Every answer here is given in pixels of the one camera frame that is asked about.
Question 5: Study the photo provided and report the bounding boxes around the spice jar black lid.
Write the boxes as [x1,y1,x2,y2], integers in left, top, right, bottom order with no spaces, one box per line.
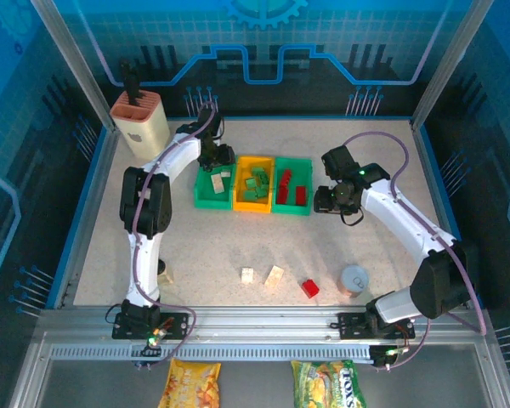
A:
[157,261,174,286]

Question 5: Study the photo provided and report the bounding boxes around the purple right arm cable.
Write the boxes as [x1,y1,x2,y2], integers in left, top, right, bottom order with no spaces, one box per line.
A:
[342,131,488,371]

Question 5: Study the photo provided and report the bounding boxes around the aluminium rail frame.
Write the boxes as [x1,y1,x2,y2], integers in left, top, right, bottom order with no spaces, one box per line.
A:
[8,305,510,408]

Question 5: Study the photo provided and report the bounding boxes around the yellow snack bag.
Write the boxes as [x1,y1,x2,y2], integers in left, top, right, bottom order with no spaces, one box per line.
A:
[157,358,222,408]

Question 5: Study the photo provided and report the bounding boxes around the beige knife block pink top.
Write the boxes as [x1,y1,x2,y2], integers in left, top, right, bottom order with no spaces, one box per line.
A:
[109,91,171,162]

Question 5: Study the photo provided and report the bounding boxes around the black knife handle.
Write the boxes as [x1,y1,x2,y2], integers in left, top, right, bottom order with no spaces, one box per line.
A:
[117,57,144,107]

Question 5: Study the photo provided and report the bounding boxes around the silver tin can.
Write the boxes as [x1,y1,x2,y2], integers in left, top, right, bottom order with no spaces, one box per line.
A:
[338,264,370,299]

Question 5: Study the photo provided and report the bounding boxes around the green candy bag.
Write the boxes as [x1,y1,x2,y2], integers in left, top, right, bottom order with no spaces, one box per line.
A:
[290,359,366,408]

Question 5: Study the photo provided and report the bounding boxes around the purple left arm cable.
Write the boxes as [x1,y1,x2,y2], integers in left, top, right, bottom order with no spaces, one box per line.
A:
[105,100,220,371]

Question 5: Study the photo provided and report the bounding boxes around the aluminium frame post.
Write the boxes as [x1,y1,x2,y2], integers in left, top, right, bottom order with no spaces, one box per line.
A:
[410,0,494,131]
[29,0,120,133]

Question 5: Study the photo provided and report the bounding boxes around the small controller board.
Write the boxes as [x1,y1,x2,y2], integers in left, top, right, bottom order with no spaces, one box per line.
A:
[129,331,167,369]
[371,343,409,369]

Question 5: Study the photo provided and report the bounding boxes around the yellow plastic bin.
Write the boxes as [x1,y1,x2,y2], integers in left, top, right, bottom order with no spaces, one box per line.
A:
[232,156,277,213]

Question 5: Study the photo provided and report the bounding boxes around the green plastic bin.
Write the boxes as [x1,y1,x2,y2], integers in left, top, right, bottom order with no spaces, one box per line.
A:
[194,163,235,210]
[271,156,314,217]

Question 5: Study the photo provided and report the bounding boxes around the long beige lego brick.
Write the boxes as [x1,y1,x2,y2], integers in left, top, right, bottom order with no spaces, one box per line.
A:
[263,265,286,288]

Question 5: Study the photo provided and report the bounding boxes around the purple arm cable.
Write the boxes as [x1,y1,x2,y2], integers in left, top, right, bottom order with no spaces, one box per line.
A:
[342,131,488,371]
[105,100,220,371]

